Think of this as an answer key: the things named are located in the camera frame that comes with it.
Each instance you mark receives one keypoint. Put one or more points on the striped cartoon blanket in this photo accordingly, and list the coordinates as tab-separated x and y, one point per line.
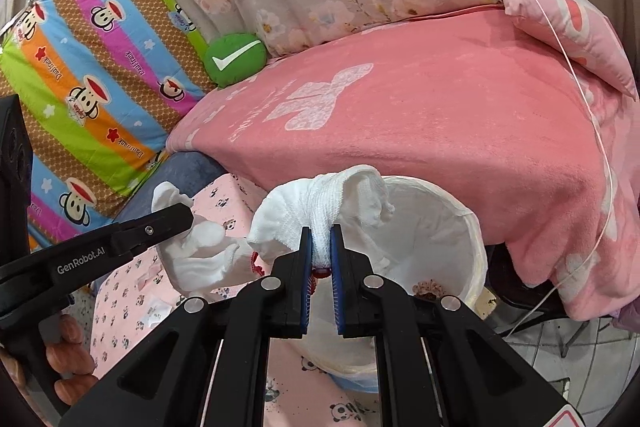
100	82

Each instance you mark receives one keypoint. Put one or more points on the pink pillow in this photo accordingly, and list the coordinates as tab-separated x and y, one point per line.
560	22

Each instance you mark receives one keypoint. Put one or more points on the white sock with red trim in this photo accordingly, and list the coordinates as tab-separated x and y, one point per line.
310	202

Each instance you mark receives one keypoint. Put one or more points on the white bin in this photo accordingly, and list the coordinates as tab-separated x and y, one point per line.
440	232

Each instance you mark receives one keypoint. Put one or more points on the pink panda print cloth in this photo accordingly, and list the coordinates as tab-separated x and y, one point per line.
125	297

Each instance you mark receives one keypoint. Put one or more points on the purple cloth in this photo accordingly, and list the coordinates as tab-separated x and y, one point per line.
629	319

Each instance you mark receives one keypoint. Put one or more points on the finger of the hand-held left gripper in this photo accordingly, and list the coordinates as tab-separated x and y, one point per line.
160	227

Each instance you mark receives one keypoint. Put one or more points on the dark furniture frame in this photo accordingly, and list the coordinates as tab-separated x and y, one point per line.
510	287

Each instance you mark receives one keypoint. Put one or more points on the clear plastic bag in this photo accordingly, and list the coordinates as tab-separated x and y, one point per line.
155	312

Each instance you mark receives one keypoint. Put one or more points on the pink blanket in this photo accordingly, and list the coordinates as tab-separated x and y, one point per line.
425	107

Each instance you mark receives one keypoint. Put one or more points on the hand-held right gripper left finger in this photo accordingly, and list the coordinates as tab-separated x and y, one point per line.
305	277

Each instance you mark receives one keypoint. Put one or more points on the person's left hand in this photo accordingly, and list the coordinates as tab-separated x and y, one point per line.
70	357

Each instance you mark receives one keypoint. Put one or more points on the blue-grey sofa cushion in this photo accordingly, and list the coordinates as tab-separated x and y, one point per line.
190	172

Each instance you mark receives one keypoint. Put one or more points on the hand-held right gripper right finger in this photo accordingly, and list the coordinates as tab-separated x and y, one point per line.
337	282

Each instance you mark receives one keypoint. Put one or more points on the green cushion with white check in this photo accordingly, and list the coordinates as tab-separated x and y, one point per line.
235	62

